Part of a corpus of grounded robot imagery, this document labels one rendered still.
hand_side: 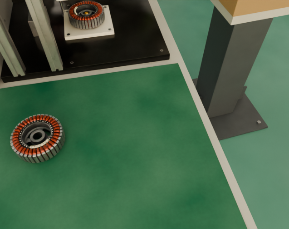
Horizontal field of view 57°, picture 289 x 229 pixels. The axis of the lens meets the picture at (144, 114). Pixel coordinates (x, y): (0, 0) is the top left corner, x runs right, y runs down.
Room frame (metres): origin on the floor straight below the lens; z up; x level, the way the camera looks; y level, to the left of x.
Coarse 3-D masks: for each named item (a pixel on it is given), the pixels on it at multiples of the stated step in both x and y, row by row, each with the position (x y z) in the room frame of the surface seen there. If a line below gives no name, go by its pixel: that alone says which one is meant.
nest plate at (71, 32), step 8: (104, 8) 0.82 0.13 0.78; (64, 16) 0.77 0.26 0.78; (64, 24) 0.73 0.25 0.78; (104, 24) 0.73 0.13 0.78; (112, 24) 0.73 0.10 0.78; (64, 32) 0.69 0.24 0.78; (72, 32) 0.69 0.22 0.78; (80, 32) 0.69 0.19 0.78; (88, 32) 0.69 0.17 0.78; (96, 32) 0.69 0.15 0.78; (104, 32) 0.69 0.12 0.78; (112, 32) 0.69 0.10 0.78
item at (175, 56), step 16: (160, 16) 0.82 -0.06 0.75; (176, 48) 0.65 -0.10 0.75; (144, 64) 0.58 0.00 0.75; (160, 64) 0.58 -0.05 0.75; (0, 80) 0.52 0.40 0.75; (32, 80) 0.52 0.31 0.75; (48, 80) 0.52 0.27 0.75; (192, 96) 0.46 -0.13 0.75; (208, 128) 0.36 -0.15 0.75; (224, 160) 0.27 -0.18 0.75; (240, 192) 0.20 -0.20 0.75; (240, 208) 0.17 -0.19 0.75
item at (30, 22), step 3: (45, 6) 0.76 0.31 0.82; (45, 9) 0.75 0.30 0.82; (30, 15) 0.71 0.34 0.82; (48, 15) 0.76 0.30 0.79; (30, 18) 0.70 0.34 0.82; (30, 21) 0.68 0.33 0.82; (30, 24) 0.68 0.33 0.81; (33, 24) 0.68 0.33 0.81; (30, 27) 0.68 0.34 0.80; (33, 27) 0.68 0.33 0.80; (33, 30) 0.68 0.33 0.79; (33, 33) 0.68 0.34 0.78; (36, 33) 0.68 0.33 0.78
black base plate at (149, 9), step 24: (48, 0) 0.89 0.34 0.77; (72, 0) 0.89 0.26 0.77; (96, 0) 0.89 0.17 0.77; (120, 0) 0.89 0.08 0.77; (144, 0) 0.89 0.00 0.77; (24, 24) 0.75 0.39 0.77; (120, 24) 0.75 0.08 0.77; (144, 24) 0.75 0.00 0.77; (24, 48) 0.63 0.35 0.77; (72, 48) 0.63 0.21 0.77; (96, 48) 0.63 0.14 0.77; (120, 48) 0.63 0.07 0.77; (144, 48) 0.63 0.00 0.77; (48, 72) 0.53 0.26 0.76; (72, 72) 0.54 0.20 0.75
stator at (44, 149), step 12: (36, 120) 0.35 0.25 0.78; (48, 120) 0.35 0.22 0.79; (24, 132) 0.33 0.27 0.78; (36, 132) 0.33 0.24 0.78; (60, 132) 0.32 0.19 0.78; (12, 144) 0.29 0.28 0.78; (24, 144) 0.29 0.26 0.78; (36, 144) 0.30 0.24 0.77; (48, 144) 0.29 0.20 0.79; (60, 144) 0.30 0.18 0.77; (24, 156) 0.26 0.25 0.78; (36, 156) 0.26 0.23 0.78
